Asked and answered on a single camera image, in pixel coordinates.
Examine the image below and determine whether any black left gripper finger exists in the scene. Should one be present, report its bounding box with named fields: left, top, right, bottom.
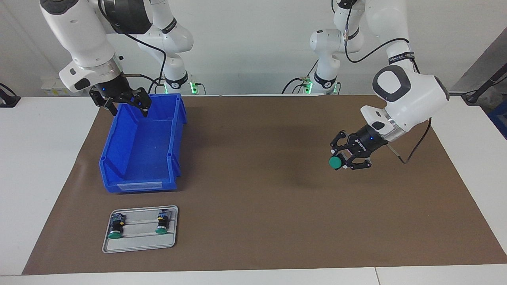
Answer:
left=341, top=156, right=373, bottom=171
left=330, top=131, right=359, bottom=156

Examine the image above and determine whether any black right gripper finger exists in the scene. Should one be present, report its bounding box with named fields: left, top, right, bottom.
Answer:
left=89, top=89, right=118, bottom=118
left=128, top=89, right=152, bottom=118

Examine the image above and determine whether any green push button switch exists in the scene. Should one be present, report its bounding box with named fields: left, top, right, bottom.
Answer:
left=108, top=213, right=126, bottom=239
left=329, top=154, right=351, bottom=171
left=155, top=209, right=171, bottom=235

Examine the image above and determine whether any blue plastic storage bin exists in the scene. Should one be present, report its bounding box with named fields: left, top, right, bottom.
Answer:
left=98, top=93, right=187, bottom=194

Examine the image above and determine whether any brown table mat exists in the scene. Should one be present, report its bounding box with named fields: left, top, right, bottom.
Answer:
left=22, top=94, right=507, bottom=276

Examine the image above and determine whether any black stand pole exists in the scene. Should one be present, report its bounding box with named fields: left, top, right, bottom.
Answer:
left=461, top=63, right=507, bottom=105

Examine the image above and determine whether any blue crate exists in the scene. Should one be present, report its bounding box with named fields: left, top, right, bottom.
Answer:
left=488, top=101, right=507, bottom=140

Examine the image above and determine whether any grey metal tray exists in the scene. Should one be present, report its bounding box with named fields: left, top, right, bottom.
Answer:
left=102, top=205, right=179, bottom=254

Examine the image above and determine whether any black base power cable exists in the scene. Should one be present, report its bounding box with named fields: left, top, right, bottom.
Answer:
left=281, top=59, right=319, bottom=95
left=148, top=77, right=167, bottom=95

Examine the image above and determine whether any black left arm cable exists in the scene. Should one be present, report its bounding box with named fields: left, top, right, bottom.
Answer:
left=344, top=0, right=433, bottom=163

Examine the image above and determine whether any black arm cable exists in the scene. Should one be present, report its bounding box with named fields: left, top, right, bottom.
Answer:
left=97, top=0, right=171, bottom=95
left=344, top=0, right=433, bottom=163

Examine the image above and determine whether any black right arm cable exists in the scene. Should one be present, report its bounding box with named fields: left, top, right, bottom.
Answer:
left=97, top=0, right=171, bottom=95

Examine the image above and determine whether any white wall socket box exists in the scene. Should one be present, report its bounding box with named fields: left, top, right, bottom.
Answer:
left=41, top=76, right=74, bottom=96

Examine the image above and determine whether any black clamp mount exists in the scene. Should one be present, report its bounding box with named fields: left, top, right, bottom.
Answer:
left=0, top=83, right=21, bottom=108

